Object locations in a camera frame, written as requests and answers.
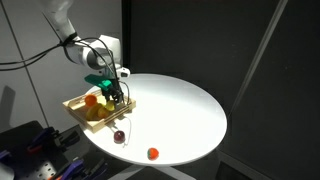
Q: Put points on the dark red toy plum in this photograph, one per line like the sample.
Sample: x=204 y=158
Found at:
x=119 y=136

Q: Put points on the red toy strawberry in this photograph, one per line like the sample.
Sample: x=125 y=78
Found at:
x=153 y=153

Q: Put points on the orange toy fruit with stem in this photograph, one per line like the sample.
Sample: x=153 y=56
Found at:
x=90 y=100

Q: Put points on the white rounded object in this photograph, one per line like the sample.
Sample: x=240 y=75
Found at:
x=6 y=172

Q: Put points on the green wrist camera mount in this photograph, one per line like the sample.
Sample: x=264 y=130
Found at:
x=98 y=81

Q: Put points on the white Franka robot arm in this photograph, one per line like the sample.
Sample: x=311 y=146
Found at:
x=86 y=53

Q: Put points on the wooden tray box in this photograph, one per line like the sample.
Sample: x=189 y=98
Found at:
x=96 y=126

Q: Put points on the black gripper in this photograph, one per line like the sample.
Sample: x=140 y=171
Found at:
x=114 y=89

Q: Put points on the purple and black spring clamp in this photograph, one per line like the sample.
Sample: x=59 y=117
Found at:
x=75 y=168
x=45 y=136
x=4 y=154

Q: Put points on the yellow toy banana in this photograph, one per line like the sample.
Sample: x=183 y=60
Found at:
x=92 y=111

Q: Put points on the black perforated breadboard plate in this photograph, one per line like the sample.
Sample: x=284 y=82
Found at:
x=20 y=140

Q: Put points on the yellow toy lemon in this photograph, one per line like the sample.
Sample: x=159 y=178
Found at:
x=110 y=106

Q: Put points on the white table pedestal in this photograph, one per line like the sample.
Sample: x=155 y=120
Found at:
x=120 y=173

